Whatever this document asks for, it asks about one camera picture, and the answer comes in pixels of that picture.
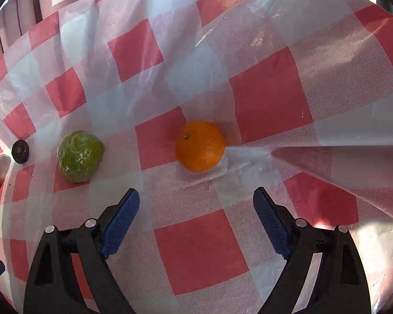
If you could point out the orange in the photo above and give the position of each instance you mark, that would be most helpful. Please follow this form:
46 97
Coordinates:
200 146

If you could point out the red white checkered tablecloth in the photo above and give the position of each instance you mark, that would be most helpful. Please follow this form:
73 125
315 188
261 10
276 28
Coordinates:
199 248

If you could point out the pleated curtain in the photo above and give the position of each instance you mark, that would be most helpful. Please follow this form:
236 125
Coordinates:
26 9

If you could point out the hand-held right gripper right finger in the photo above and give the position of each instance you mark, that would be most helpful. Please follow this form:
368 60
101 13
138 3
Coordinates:
271 225

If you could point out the dark wrinkled date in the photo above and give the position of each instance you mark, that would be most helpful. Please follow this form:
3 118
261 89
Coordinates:
20 151

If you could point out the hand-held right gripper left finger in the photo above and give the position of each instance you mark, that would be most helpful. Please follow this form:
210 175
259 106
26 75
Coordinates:
121 225

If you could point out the green plastic-wrapped fruit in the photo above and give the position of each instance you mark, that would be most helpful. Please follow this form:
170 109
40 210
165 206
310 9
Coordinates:
79 157

